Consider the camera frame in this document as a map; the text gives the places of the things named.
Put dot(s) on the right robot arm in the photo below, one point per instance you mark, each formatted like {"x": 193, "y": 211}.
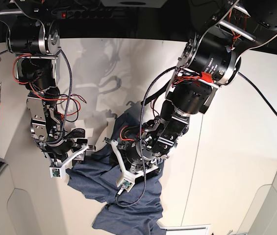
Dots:
{"x": 33, "y": 36}

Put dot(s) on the white panel lower left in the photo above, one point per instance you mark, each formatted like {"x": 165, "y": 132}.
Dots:
{"x": 17, "y": 214}

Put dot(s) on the black power strip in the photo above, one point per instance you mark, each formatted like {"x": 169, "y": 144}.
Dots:
{"x": 82, "y": 13}

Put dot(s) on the white framed tray bottom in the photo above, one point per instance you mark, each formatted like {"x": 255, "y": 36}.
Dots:
{"x": 187, "y": 230}

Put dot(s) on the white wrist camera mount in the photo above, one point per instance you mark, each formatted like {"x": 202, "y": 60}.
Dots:
{"x": 127, "y": 180}
{"x": 58, "y": 169}

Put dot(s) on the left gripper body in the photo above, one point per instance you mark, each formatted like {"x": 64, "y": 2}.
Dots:
{"x": 130, "y": 158}

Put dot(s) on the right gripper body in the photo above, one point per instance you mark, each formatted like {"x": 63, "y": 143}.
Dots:
{"x": 60, "y": 149}

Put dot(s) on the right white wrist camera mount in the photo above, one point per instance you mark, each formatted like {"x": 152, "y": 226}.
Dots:
{"x": 58, "y": 169}

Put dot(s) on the white panel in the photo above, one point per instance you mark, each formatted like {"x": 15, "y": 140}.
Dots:
{"x": 17, "y": 214}
{"x": 261, "y": 218}

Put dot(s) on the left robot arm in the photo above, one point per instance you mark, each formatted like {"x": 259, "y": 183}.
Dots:
{"x": 210, "y": 60}

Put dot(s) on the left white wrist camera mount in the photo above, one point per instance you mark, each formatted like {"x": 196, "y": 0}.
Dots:
{"x": 127, "y": 180}

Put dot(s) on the white panel lower right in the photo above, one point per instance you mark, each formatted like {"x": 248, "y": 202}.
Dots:
{"x": 261, "y": 218}

